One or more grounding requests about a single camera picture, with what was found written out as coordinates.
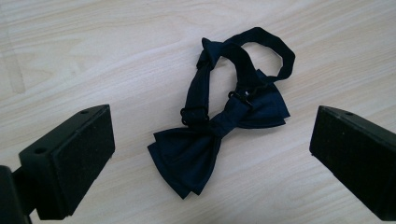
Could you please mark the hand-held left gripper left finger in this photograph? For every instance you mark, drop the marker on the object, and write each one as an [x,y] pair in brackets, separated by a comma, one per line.
[71,161]

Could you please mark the dark navy bow tie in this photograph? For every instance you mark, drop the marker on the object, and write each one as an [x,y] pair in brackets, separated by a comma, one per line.
[199,149]

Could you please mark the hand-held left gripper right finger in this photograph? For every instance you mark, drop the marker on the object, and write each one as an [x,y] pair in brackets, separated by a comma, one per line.
[358,152]

